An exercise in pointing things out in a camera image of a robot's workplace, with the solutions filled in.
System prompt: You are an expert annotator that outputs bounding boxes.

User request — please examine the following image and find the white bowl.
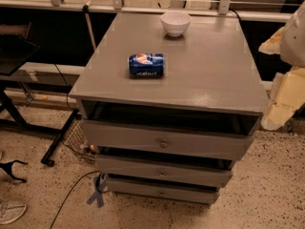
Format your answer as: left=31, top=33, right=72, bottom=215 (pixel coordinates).
left=160, top=11, right=192, bottom=37

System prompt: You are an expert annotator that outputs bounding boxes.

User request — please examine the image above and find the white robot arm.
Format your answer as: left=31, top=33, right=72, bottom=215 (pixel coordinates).
left=258, top=2, right=305, bottom=131

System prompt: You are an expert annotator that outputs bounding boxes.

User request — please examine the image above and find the black clamp on floor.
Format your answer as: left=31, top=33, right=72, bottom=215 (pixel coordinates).
left=0, top=159, right=27, bottom=183

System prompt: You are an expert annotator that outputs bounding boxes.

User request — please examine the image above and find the black floor cable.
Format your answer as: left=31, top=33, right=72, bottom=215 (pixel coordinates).
left=49, top=170, right=101, bottom=229

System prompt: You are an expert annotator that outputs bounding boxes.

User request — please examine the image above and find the grey drawer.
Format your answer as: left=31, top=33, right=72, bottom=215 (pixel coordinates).
left=107, top=177, right=219, bottom=204
left=95, top=155, right=233, bottom=188
left=81, top=119, right=254, bottom=160

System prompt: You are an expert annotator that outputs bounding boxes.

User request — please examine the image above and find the grey drawer cabinet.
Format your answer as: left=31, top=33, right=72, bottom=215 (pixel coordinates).
left=70, top=13, right=268, bottom=193

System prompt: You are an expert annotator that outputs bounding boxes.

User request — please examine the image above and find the wooden stick with black clip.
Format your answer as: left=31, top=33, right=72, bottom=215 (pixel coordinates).
left=82, top=1, right=96, bottom=52

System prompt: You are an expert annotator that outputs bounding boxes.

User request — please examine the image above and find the blue soda can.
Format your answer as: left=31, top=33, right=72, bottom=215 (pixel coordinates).
left=128, top=53, right=164, bottom=77

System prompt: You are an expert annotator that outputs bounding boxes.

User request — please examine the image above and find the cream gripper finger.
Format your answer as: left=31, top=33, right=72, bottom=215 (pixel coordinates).
left=261, top=67, right=305, bottom=131
left=258, top=28, right=284, bottom=54

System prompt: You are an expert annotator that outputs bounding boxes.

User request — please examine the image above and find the grey top drawer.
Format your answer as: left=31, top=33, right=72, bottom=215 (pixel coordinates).
left=81, top=119, right=254, bottom=160

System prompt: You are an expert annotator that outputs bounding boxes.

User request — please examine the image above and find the grey bottom drawer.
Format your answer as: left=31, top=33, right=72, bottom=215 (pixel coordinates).
left=107, top=177, right=219, bottom=204

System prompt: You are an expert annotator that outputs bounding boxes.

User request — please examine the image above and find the black table stand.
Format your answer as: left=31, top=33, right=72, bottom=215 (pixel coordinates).
left=0, top=24, right=78, bottom=167

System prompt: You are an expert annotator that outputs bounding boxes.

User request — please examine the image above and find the wire mesh basket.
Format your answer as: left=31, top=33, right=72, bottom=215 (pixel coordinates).
left=62, top=120, right=94, bottom=163

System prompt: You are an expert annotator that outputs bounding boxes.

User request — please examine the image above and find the blue tape cross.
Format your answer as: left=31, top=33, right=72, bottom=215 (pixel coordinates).
left=87, top=173, right=107, bottom=208

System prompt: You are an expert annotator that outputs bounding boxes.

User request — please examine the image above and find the white sneaker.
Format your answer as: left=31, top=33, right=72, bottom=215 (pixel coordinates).
left=0, top=200, right=27, bottom=225

